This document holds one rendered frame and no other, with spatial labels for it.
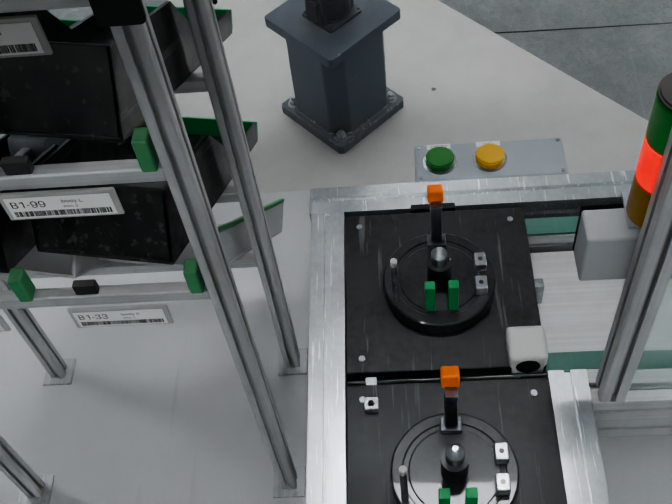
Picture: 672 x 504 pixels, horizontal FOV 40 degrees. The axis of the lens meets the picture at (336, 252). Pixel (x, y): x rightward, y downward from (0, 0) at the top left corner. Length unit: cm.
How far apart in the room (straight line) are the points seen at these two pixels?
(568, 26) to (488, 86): 144
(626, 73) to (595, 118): 134
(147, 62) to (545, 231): 78
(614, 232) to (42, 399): 80
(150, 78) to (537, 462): 66
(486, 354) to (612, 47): 191
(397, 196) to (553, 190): 21
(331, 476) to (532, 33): 209
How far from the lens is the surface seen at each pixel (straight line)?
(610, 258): 93
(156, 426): 126
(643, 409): 117
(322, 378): 114
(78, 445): 128
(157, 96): 61
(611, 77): 285
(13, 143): 107
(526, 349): 112
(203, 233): 72
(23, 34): 60
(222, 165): 94
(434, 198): 114
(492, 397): 111
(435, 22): 168
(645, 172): 84
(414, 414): 110
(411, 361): 113
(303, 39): 137
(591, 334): 123
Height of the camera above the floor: 196
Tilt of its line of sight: 54 degrees down
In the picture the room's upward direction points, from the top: 9 degrees counter-clockwise
